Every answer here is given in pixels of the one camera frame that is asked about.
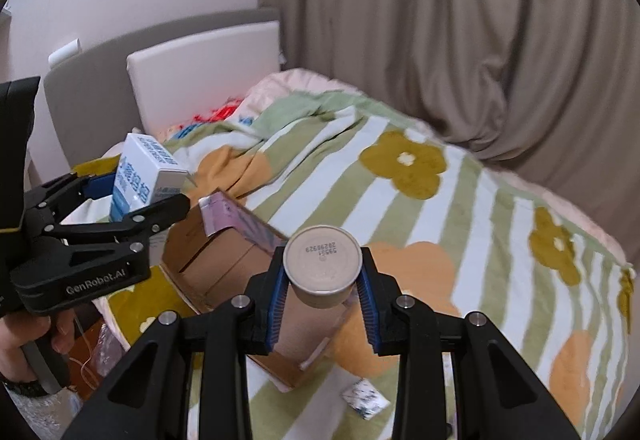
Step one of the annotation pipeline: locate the cardboard box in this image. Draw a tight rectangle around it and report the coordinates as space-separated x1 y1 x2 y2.
160 190 351 391

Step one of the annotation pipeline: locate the red blue printed pillow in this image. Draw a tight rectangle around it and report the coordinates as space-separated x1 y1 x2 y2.
165 102 251 141

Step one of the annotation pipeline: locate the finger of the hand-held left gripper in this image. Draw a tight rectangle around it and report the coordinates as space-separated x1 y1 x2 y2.
22 171 121 227
59 193 192 254

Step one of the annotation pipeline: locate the striped floral blanket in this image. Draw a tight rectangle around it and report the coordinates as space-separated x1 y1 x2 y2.
70 92 636 440

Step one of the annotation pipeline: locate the blue white milk carton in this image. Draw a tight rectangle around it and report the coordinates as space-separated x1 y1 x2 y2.
109 132 193 223

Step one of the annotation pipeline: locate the brown cup with lid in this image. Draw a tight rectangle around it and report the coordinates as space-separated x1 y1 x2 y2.
282 226 362 311

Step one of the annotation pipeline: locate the white dark printed packet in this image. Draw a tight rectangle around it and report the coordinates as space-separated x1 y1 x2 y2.
340 379 391 420

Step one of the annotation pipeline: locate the white fluffy rug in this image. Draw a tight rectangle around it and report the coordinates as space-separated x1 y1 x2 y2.
7 387 83 431

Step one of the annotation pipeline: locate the grey bed headboard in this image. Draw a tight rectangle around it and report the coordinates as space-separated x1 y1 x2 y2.
44 7 281 171

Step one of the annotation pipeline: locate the person's left hand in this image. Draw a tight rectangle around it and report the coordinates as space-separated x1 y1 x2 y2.
0 307 79 384

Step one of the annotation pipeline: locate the beige curtain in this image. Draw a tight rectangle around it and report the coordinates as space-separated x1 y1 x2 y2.
257 0 640 241

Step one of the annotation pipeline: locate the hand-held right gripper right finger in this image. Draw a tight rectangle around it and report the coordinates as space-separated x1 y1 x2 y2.
355 245 583 440

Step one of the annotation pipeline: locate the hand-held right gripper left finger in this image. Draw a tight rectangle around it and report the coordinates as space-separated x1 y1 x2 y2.
60 245 291 440

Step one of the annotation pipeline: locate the white headboard cushion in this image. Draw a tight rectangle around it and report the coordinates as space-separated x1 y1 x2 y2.
126 20 281 136

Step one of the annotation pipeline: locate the white wall socket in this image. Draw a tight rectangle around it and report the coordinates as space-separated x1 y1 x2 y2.
48 37 81 69

